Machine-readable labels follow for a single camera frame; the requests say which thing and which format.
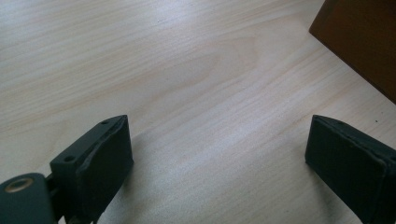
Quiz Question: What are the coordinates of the brown wooden box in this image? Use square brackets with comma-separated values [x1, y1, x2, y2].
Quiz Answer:
[308, 0, 396, 105]

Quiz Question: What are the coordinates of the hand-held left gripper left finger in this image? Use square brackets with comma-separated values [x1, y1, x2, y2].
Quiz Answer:
[49, 114, 134, 224]

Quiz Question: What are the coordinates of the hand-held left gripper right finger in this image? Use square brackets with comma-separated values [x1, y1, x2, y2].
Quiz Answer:
[304, 114, 396, 224]

